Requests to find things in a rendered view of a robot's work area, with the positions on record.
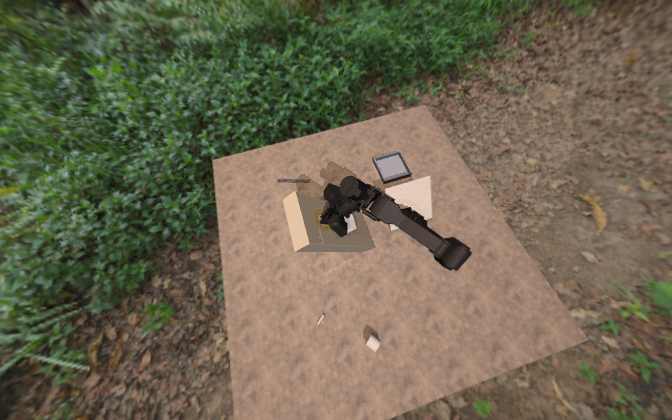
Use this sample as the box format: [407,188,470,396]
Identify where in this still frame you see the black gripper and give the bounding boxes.
[320,198,360,237]

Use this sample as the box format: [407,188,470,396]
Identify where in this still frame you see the tan service panel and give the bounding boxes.
[283,191,375,252]

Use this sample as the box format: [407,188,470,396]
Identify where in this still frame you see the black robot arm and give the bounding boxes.
[323,176,472,270]

